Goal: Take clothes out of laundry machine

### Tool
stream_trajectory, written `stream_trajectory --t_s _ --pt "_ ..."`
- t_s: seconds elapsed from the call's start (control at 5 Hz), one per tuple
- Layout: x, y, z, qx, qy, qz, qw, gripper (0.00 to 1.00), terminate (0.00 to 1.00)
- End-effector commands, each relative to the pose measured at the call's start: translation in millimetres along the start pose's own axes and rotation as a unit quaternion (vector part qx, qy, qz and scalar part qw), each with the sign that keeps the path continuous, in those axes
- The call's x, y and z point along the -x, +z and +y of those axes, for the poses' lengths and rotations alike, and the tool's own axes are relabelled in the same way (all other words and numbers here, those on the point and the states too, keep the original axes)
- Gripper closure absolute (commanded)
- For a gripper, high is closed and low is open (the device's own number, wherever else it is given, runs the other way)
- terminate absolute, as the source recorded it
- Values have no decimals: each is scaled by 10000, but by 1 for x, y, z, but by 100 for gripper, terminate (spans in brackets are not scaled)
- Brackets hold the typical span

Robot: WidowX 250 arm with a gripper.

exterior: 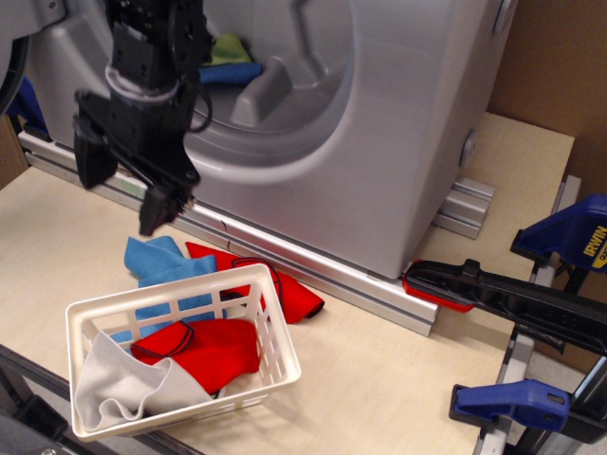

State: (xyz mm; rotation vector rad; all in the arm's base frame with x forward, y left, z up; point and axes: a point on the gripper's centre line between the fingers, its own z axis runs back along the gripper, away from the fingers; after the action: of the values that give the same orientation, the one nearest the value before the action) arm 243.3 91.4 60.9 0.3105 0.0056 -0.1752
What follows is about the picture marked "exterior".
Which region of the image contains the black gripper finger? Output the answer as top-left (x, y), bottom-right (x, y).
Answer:
top-left (74, 134), bottom-right (118, 189)
top-left (139, 185), bottom-right (183, 236)

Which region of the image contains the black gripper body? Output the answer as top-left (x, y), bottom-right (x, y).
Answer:
top-left (73, 70), bottom-right (200, 204)

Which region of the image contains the green cloth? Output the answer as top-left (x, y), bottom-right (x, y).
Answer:
top-left (205, 32), bottom-right (252, 66)

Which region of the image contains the dark blue cloth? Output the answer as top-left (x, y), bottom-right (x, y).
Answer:
top-left (198, 63), bottom-right (263, 85)

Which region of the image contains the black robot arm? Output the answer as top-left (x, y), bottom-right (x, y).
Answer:
top-left (73, 1), bottom-right (214, 236)

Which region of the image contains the blue clamp behind machine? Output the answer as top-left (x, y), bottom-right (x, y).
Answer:
top-left (7, 76), bottom-right (48, 136)

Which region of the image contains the white plastic laundry basket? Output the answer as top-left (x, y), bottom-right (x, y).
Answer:
top-left (65, 264), bottom-right (301, 442)

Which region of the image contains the grey washing machine door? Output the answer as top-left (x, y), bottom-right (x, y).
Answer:
top-left (1, 1), bottom-right (70, 115)

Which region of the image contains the grey toy washing machine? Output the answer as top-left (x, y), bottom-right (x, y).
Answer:
top-left (23, 0), bottom-right (519, 280)

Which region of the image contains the light blue cloth on table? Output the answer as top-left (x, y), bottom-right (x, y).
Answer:
top-left (124, 236), bottom-right (217, 337)

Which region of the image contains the red cloth in basket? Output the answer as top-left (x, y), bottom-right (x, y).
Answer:
top-left (131, 318), bottom-right (260, 394)

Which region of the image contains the red cloth on table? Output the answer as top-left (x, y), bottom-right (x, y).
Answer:
top-left (186, 242), bottom-right (324, 324)

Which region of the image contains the grey cloth in basket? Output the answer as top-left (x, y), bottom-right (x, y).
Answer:
top-left (73, 333), bottom-right (212, 432)

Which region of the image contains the short aluminium extrusion block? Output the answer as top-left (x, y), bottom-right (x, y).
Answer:
top-left (432, 177), bottom-right (495, 240)

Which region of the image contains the brown cardboard panel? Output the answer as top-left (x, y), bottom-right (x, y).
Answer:
top-left (488, 1), bottom-right (606, 194)

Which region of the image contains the blue Irwin clamp upper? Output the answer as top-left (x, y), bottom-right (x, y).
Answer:
top-left (510, 193), bottom-right (606, 294)

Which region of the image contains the blue clamp lower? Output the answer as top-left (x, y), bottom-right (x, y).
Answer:
top-left (448, 355), bottom-right (607, 446)

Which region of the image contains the long aluminium extrusion rail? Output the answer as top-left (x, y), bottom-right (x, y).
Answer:
top-left (18, 132), bottom-right (439, 337)

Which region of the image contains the black metal frame bar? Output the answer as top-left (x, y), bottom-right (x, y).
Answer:
top-left (1, 346), bottom-right (198, 454)

